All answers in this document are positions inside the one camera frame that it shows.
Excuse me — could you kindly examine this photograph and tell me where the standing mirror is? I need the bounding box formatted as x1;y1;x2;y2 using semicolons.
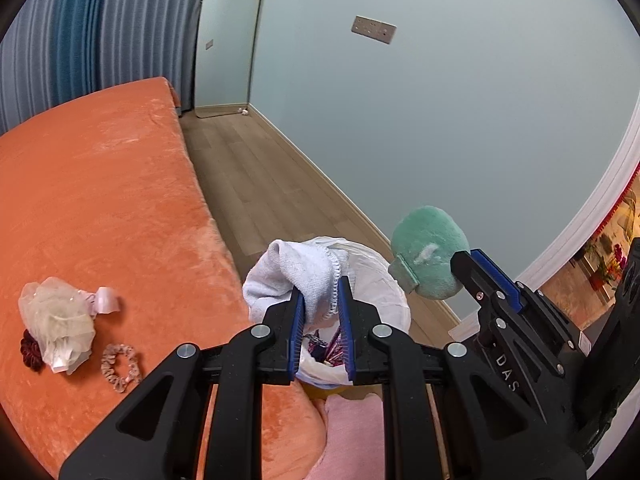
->
192;0;267;120

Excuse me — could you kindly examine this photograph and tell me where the pink bed sheet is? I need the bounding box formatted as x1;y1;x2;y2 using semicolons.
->
306;392;387;480

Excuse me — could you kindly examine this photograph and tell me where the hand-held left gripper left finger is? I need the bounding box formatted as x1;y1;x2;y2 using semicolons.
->
59;290;307;480

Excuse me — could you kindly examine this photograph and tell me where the white sock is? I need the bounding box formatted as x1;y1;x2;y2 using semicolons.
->
242;239;351;328

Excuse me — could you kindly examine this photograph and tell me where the green plush puff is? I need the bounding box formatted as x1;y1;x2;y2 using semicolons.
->
388;205;471;302

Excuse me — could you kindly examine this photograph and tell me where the pink scrunchie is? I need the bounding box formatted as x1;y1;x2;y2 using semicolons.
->
101;343;143;395

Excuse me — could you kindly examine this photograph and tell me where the orange plush bed blanket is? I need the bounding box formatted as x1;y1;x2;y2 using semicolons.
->
0;77;327;480

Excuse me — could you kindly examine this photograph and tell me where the blue curtain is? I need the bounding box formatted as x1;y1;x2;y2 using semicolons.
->
47;0;110;107

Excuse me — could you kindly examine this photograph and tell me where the wall switch panel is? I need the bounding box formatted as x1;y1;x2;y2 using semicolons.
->
351;15;398;45

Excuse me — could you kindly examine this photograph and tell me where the trash bin with white liner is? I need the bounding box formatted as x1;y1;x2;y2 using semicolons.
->
246;235;412;397

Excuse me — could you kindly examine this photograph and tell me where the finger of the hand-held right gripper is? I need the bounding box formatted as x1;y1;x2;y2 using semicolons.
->
471;248;585;357
450;251;567;377

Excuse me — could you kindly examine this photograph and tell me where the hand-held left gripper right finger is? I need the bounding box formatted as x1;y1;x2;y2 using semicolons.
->
337;276;588;480

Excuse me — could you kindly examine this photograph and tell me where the purple patterned wrapper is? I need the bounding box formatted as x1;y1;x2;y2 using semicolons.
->
304;327;347;367

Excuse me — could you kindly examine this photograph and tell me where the dark red scrunchie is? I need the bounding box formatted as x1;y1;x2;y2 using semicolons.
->
20;330;49;375

